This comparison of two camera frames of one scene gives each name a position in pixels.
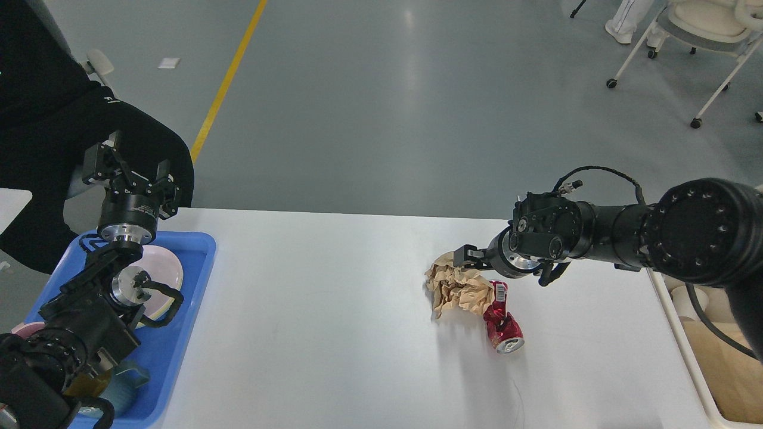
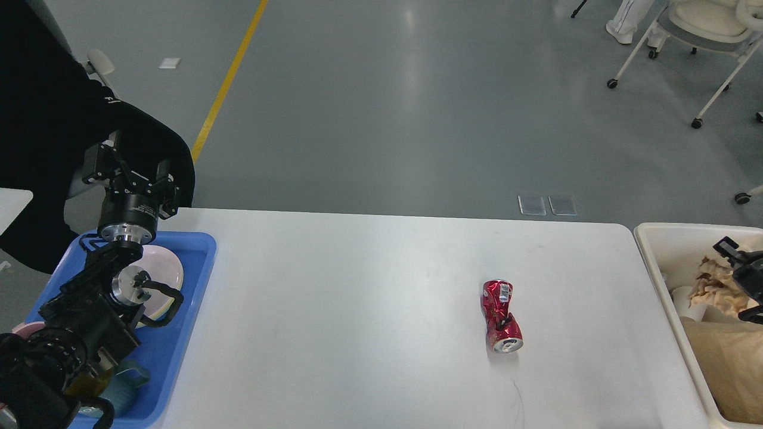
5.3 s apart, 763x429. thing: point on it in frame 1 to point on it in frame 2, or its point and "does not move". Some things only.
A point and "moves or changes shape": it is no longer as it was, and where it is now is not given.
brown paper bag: x=735 y=377 does not move
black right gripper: x=501 y=255 to x=749 y=275
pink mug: x=25 y=329 does not move
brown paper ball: x=450 y=285 moves or changes shape
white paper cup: x=683 y=302 does not move
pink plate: x=164 y=267 does not move
